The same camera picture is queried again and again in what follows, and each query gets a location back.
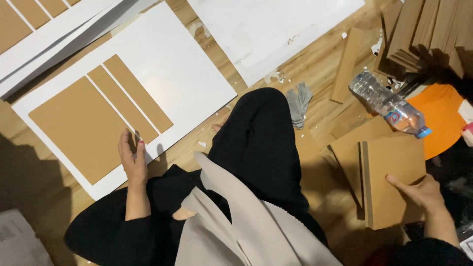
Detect person's left hand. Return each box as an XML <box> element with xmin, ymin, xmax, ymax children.
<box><xmin>118</xmin><ymin>129</ymin><xmax>149</xmax><ymax>187</ymax></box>

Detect person's right hand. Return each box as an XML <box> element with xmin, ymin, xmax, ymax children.
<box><xmin>386</xmin><ymin>174</ymin><xmax>446</xmax><ymax>219</ymax></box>

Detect small stack of brown boards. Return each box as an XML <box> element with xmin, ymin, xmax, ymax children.
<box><xmin>359</xmin><ymin>134</ymin><xmax>428</xmax><ymax>231</ymax></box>

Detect person's black sleeve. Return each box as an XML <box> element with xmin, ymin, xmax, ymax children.
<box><xmin>371</xmin><ymin>237</ymin><xmax>473</xmax><ymax>266</ymax></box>

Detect narrow brown cardboard strip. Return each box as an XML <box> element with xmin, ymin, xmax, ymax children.
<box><xmin>87</xmin><ymin>65</ymin><xmax>160</xmax><ymax>145</ymax></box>
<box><xmin>103</xmin><ymin>54</ymin><xmax>174</xmax><ymax>134</ymax></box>

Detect wide brown cardboard panel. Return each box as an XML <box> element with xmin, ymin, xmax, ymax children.
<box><xmin>28</xmin><ymin>76</ymin><xmax>139</xmax><ymax>185</ymax></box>

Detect orange round tray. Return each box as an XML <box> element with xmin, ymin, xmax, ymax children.
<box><xmin>370</xmin><ymin>83</ymin><xmax>468</xmax><ymax>160</ymax></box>

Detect white and pink container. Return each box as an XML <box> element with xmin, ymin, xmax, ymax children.
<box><xmin>457</xmin><ymin>99</ymin><xmax>473</xmax><ymax>148</ymax></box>

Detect single brown cardboard sheet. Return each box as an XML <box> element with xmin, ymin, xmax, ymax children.
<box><xmin>328</xmin><ymin>116</ymin><xmax>394</xmax><ymax>208</ymax></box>

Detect clear plastic water bottle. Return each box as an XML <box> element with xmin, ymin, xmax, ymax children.
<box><xmin>349</xmin><ymin>71</ymin><xmax>433</xmax><ymax>139</ymax></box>

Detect large white paper sheet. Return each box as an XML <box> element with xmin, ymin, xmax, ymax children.
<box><xmin>11</xmin><ymin>1</ymin><xmax>238</xmax><ymax>202</ymax></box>

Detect person's beige garment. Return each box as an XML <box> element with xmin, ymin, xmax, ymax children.
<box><xmin>174</xmin><ymin>150</ymin><xmax>343</xmax><ymax>266</ymax></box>

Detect person's black trousers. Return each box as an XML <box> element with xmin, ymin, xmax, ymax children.
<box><xmin>64</xmin><ymin>87</ymin><xmax>330</xmax><ymax>266</ymax></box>

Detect grey paper bag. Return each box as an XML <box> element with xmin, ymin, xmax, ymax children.
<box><xmin>0</xmin><ymin>209</ymin><xmax>55</xmax><ymax>266</ymax></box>

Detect loose brown cardboard strip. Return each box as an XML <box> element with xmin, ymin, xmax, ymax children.
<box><xmin>330</xmin><ymin>27</ymin><xmax>365</xmax><ymax>104</ymax></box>

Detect grey work glove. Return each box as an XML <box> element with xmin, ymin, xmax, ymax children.
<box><xmin>286</xmin><ymin>82</ymin><xmax>314</xmax><ymax>130</ymax></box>

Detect heap of white panelled sheets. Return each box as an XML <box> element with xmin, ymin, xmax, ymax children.
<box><xmin>0</xmin><ymin>0</ymin><xmax>160</xmax><ymax>101</ymax></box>

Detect large pile of cardboard boards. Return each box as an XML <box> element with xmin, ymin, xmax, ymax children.
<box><xmin>373</xmin><ymin>0</ymin><xmax>473</xmax><ymax>80</ymax></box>

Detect stained white paper sheet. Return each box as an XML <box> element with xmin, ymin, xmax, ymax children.
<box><xmin>186</xmin><ymin>0</ymin><xmax>366</xmax><ymax>88</ymax></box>

